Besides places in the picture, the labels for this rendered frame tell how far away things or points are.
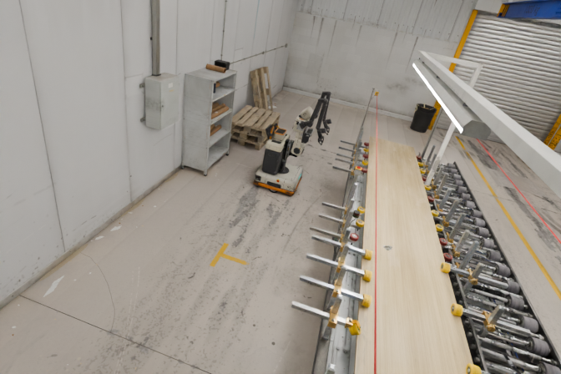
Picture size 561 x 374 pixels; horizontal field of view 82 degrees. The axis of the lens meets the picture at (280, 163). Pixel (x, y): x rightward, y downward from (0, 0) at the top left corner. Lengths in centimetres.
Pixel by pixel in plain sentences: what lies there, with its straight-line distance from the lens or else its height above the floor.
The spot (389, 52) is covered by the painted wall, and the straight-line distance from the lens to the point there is 1055.
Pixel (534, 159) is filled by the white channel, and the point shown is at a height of 244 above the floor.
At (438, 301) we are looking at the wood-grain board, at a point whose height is 90.
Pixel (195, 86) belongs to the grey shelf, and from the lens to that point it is 485.
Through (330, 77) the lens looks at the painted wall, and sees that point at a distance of 1071.
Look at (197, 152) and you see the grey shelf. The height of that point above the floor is 38.
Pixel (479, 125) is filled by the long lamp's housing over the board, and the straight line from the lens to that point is 176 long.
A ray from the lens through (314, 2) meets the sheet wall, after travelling 1066.
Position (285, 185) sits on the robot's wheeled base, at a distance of 496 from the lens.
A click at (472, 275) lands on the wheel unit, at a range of 324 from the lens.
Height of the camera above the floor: 273
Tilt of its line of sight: 27 degrees down
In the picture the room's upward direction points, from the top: 11 degrees clockwise
